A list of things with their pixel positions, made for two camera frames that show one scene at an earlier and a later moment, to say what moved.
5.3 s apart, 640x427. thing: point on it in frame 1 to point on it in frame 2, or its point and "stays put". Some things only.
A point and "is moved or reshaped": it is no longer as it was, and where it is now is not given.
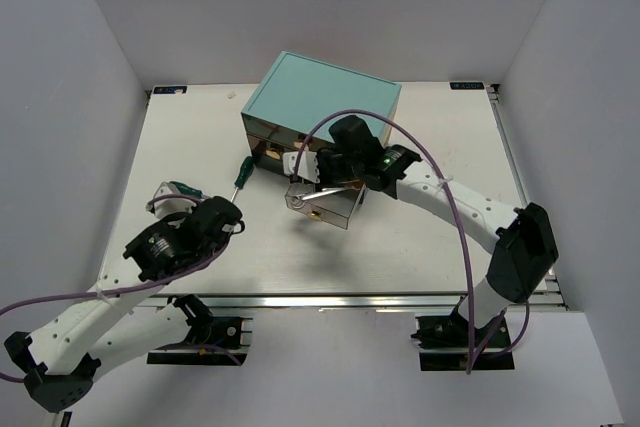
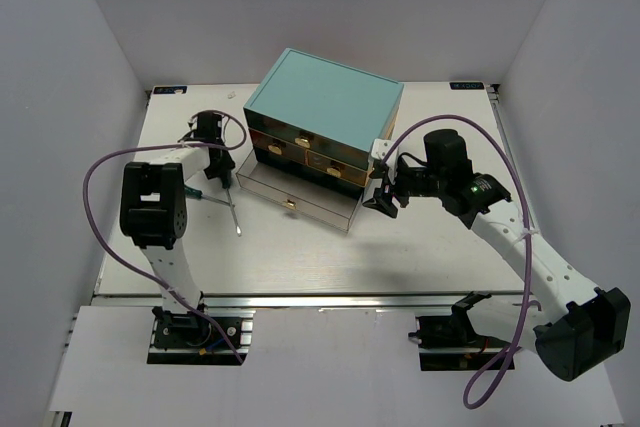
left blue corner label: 171,90 stays put
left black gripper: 182,217 to 225,165
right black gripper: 321,159 to 383,204
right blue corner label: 466,85 stays put
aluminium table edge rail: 335,300 stays put
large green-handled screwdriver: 246,169 is moved or reshaped
